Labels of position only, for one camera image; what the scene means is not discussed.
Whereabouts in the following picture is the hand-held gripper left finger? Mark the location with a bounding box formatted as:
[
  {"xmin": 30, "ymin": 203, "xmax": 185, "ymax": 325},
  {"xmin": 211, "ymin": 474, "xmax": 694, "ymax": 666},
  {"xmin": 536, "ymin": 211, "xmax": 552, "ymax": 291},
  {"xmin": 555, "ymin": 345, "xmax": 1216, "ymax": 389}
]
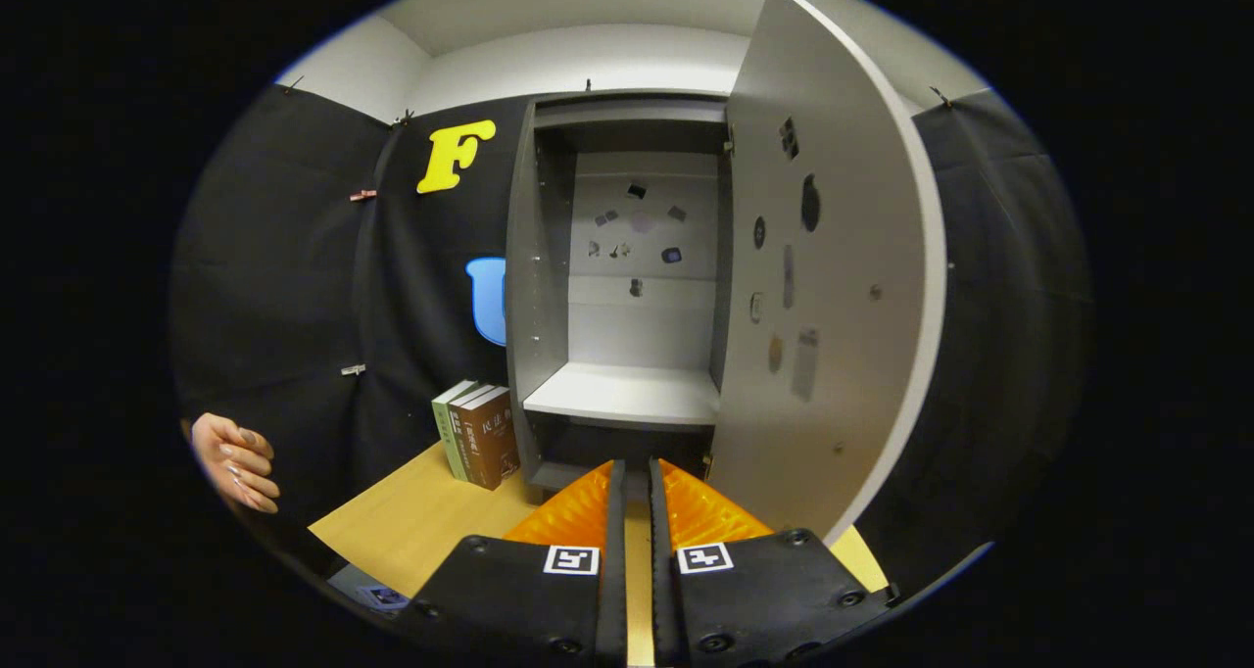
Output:
[{"xmin": 397, "ymin": 458, "xmax": 628, "ymax": 668}]

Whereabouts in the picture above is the grey cabinet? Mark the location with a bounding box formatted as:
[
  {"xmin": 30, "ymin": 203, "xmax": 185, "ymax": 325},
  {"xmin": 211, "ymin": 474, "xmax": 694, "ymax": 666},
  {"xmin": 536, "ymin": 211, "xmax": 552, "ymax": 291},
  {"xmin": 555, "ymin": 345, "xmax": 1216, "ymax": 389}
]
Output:
[{"xmin": 505, "ymin": 88, "xmax": 736, "ymax": 493}]

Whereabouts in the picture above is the beige cabinet door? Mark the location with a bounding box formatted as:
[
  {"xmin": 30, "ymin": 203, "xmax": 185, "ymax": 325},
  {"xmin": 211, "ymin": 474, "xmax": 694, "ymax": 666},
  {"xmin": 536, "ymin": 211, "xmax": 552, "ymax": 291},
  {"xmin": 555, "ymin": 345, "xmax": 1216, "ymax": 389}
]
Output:
[{"xmin": 707, "ymin": 0, "xmax": 949, "ymax": 547}]

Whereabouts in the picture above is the brown book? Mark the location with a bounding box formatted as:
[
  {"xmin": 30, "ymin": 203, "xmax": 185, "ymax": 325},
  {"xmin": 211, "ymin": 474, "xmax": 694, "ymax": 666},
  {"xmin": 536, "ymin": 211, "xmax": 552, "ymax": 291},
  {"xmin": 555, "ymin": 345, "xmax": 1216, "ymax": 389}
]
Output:
[{"xmin": 458, "ymin": 387, "xmax": 522, "ymax": 491}]

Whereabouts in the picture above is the black backdrop cloth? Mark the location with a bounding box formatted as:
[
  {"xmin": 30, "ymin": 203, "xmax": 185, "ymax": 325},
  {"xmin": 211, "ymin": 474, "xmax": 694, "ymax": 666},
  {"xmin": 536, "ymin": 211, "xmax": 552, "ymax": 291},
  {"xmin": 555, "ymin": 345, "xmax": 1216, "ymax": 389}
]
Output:
[{"xmin": 169, "ymin": 85, "xmax": 1093, "ymax": 591}]

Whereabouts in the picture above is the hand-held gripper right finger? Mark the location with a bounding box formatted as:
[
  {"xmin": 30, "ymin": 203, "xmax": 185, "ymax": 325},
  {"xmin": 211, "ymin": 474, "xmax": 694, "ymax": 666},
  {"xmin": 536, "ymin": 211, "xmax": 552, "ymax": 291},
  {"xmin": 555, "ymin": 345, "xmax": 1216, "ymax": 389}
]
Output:
[{"xmin": 649, "ymin": 458, "xmax": 897, "ymax": 668}]

